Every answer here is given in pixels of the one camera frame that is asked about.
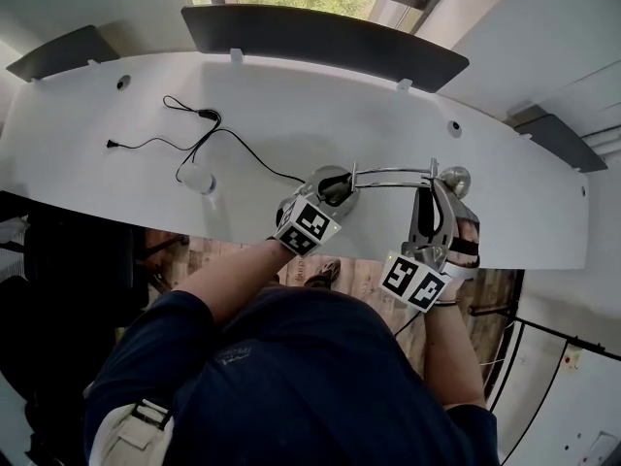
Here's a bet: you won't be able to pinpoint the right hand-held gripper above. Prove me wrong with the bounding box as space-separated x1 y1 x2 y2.
379 181 461 314

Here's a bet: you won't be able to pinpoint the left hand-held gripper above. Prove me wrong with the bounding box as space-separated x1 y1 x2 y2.
275 171 359 257

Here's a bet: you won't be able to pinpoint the person's left forearm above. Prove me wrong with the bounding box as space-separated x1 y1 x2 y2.
179 237 296 330

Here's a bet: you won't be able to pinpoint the person's right forearm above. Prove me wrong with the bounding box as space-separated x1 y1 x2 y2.
423 279 489 410

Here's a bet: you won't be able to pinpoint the person's right hand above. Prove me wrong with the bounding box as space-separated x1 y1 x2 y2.
448 215 483 269

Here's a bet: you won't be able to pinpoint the person's shoe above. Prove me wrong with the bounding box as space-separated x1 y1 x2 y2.
304 258 343 290

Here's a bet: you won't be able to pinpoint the short dark divider panel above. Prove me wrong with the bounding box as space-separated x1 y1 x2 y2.
6 24 121 83
504 104 609 174

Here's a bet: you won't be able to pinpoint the long dark divider panel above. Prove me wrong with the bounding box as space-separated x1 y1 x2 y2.
180 4 471 94

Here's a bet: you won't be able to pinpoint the person's navy shirt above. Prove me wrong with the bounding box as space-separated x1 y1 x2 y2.
82 286 501 466

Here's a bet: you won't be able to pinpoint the black-framed whiteboard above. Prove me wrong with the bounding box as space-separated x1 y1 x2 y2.
484 308 621 466

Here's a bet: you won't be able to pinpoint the black office chair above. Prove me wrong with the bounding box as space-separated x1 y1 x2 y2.
0 191 149 407

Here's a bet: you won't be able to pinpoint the person's beige trousers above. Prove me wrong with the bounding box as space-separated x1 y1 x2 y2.
84 400 175 466

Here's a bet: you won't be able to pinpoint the black power cable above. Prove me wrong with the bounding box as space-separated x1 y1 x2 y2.
106 94 307 186

